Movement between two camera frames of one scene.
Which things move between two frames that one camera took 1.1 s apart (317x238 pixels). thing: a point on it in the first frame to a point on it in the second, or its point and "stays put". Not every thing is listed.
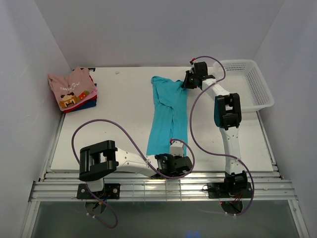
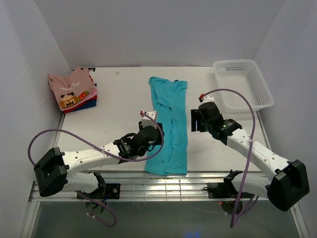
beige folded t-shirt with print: (67, 89) stays put
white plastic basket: (243, 77) stays put
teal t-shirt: (169, 124) stays put
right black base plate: (230, 190) stays put
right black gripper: (185, 84) to (196, 115)
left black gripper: (170, 156) to (158, 140)
